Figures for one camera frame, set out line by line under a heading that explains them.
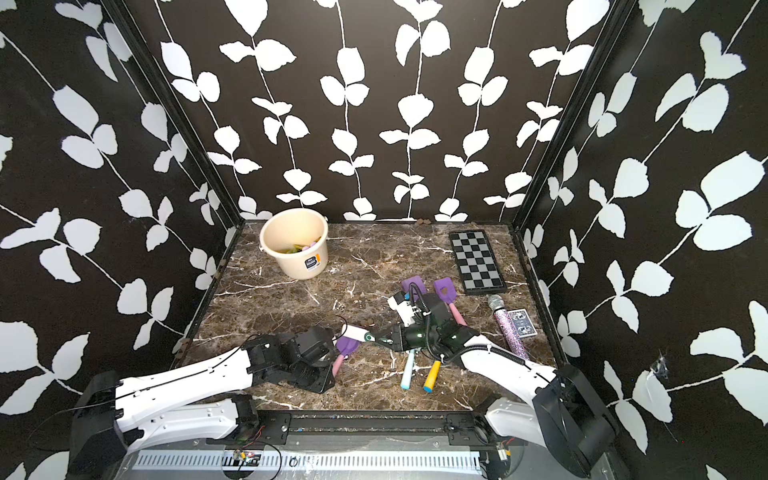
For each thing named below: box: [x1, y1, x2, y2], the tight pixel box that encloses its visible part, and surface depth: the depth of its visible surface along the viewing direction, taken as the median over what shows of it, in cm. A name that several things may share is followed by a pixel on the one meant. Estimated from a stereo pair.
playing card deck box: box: [508, 308, 538, 338], surface depth 94 cm
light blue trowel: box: [400, 349, 415, 390], surface depth 83 cm
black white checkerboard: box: [449, 229, 507, 295], surface depth 107 cm
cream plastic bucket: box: [259, 208, 329, 280], surface depth 100 cm
